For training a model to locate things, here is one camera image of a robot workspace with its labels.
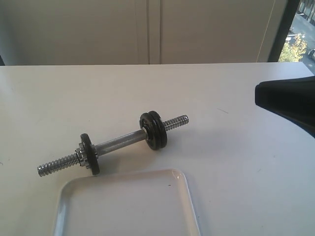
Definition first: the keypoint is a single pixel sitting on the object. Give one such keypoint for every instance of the white rectangular tray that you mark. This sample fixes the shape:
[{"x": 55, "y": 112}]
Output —
[{"x": 152, "y": 203}]

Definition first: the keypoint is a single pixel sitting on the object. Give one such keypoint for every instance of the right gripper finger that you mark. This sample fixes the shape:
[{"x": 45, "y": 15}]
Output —
[{"x": 292, "y": 99}]

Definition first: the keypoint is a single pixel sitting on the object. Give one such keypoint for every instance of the chrome threaded dumbbell bar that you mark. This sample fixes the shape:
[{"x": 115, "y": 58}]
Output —
[{"x": 107, "y": 147}]

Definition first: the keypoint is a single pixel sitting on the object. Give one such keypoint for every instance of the chrome collar nut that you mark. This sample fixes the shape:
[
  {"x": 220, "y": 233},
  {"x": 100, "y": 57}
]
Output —
[{"x": 80, "y": 152}]

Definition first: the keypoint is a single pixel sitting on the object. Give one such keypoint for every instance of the black window frame post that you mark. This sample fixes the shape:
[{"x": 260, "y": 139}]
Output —
[{"x": 283, "y": 29}]

